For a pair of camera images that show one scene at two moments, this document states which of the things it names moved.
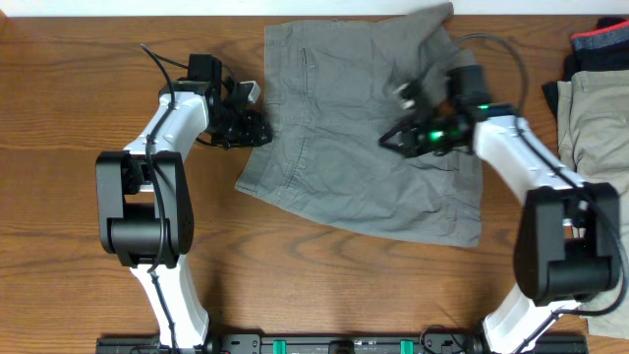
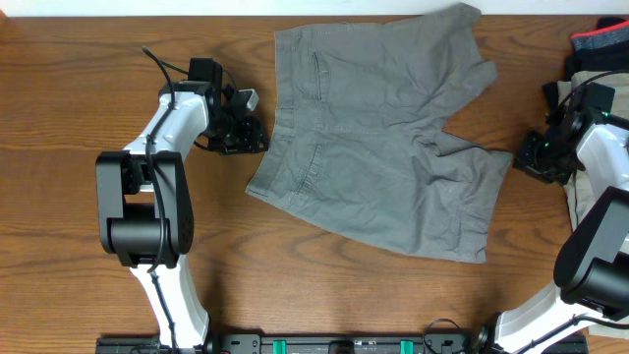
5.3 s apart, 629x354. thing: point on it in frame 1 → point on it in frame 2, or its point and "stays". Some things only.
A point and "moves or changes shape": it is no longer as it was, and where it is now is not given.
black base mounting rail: (369, 342) stays
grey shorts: (326, 112) moves or changes shape
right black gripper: (410, 136) → (525, 160)
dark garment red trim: (602, 49) stays
